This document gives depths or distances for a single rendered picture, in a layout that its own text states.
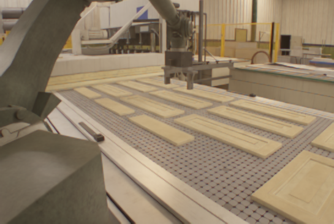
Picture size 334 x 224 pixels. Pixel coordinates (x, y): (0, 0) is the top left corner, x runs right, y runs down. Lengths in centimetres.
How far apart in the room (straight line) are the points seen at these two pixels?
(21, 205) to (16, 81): 49
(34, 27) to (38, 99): 26
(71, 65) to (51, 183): 249
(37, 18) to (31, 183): 63
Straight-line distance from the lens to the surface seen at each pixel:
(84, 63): 293
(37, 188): 45
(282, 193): 91
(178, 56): 191
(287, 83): 477
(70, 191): 48
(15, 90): 83
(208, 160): 107
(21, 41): 88
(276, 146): 124
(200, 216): 77
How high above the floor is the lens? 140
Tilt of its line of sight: 15 degrees down
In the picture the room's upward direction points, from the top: straight up
